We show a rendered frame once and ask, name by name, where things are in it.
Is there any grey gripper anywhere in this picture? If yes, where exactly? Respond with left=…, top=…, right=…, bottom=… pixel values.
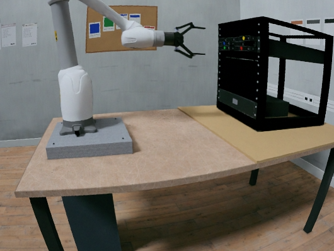
left=164, top=22, right=205, bottom=59

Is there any black rack frame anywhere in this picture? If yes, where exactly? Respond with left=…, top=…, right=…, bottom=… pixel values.
left=216, top=16, right=333, bottom=132

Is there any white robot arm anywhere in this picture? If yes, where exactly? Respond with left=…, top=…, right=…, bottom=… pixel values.
left=47, top=0, right=165, bottom=136

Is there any tan flat board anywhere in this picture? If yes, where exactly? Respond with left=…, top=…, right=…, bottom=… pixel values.
left=177, top=105, right=334, bottom=164

